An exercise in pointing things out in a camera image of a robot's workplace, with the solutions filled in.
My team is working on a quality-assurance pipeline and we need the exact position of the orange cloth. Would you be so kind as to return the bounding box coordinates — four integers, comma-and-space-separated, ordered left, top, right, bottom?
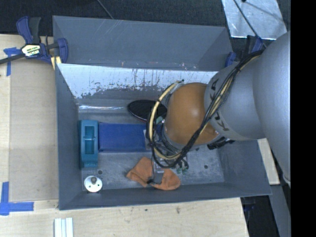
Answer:
126, 156, 182, 191

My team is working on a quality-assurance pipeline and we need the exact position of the white round knob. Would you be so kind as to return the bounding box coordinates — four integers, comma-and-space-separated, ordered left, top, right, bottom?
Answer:
83, 175, 103, 194

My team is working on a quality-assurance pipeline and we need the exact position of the pale wood flat board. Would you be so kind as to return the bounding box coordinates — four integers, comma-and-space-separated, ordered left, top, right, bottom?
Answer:
8, 59, 60, 202

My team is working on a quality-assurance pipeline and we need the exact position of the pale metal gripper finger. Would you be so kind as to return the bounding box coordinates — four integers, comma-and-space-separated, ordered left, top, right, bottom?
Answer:
154, 162, 165, 183

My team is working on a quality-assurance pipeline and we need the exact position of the grey metal bin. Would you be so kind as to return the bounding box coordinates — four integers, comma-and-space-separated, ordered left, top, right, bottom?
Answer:
52, 15, 273, 211

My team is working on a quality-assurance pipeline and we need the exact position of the blue flat box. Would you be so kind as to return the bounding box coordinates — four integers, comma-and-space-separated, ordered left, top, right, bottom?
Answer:
98, 122, 149, 153

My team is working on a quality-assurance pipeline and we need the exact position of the black cylinder on white bracket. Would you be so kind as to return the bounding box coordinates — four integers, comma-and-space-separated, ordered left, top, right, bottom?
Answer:
206, 136, 236, 150

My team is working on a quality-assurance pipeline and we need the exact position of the black oval flat thing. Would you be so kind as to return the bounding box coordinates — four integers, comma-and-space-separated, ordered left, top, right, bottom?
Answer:
127, 99, 168, 123

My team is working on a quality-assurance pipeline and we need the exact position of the teal plastic slotted block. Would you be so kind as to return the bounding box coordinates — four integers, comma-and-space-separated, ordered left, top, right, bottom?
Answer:
78, 119, 99, 169

